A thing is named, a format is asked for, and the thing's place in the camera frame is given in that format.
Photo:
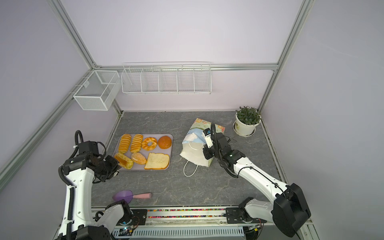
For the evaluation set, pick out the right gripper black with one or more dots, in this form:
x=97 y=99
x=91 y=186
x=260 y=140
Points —
x=207 y=150

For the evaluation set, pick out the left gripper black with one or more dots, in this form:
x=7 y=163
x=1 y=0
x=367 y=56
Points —
x=115 y=166

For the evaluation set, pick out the fake long ridged bread roll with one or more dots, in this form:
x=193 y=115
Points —
x=124 y=161

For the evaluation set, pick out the paper bag with landscape print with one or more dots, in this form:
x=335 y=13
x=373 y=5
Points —
x=193 y=145

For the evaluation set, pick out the fake oval sugared bread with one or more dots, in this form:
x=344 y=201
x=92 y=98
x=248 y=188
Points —
x=138 y=158

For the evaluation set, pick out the fake yellow ridged bread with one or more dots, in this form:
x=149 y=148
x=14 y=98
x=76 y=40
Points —
x=136 y=143
x=125 y=143

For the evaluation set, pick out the fake braided ring bread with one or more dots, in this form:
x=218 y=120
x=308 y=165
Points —
x=149 y=144

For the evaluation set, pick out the fake toast slice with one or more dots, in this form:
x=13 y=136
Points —
x=157 y=161

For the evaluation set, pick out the round orange fake bun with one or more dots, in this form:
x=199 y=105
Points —
x=165 y=142

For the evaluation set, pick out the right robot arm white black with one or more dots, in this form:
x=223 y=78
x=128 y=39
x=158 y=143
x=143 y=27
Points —
x=286 y=206

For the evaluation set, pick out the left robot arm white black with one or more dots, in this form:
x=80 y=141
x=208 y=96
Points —
x=80 y=172

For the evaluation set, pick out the lavender cutting mat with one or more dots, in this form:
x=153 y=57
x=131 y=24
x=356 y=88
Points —
x=137 y=167

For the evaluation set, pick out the potted green plant white pot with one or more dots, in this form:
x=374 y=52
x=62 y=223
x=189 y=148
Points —
x=247 y=119

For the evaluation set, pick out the white mesh box basket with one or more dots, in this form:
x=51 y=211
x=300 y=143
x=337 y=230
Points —
x=99 y=90

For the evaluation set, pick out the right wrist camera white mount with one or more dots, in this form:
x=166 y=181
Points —
x=207 y=133

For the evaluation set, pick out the purple scoop with pink handle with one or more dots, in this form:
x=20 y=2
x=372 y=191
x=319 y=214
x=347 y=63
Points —
x=128 y=196

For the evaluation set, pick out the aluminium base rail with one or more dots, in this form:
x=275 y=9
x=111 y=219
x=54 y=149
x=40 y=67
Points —
x=188 y=217

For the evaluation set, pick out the white wire shelf basket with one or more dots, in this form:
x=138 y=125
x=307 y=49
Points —
x=167 y=78

